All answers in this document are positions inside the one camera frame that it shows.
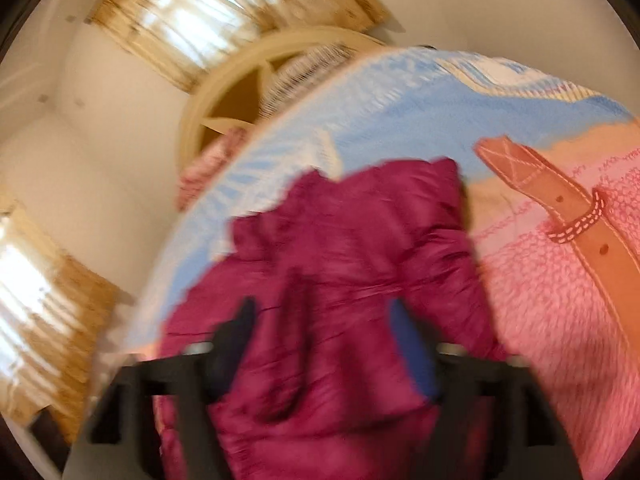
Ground maroon puffer jacket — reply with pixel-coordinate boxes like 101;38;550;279
155;157;506;480

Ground cream wooden headboard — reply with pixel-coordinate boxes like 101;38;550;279
180;27;388;171

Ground yellow patterned window curtain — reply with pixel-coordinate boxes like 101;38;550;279
0;185;121;441
92;0;391;93

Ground red and white patterned pillow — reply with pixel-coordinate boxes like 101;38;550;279
177;127;246;211

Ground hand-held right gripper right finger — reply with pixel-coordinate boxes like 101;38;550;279
389;299;583;480

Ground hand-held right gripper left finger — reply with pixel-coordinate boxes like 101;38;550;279
62;297;257;480

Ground pink and blue printed blanket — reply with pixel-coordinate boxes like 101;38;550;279
125;47;640;480

